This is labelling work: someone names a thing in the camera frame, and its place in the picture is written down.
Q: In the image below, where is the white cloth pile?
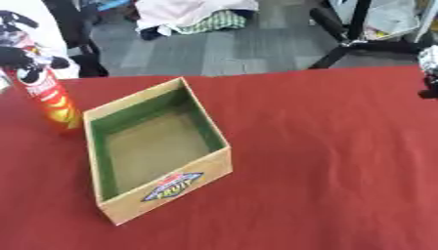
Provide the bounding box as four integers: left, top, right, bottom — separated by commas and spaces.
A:
133, 0, 260, 37

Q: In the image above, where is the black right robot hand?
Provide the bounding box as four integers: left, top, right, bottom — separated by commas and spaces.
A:
416, 73, 438, 101

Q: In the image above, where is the green striped cloth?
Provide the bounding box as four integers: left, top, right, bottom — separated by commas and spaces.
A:
174, 10, 248, 35

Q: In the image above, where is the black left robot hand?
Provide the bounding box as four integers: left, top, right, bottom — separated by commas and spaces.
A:
0, 9, 72, 84

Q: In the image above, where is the black tripod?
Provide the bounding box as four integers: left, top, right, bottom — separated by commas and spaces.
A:
308, 0, 438, 70

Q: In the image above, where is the red cylindrical snack can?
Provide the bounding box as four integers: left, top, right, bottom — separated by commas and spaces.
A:
3, 67, 86, 134

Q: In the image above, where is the tan cardboard box green inside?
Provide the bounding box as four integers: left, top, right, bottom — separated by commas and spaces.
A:
82, 76, 235, 227

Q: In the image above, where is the white plastic bag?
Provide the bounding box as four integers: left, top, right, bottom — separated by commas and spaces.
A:
331, 0, 426, 42

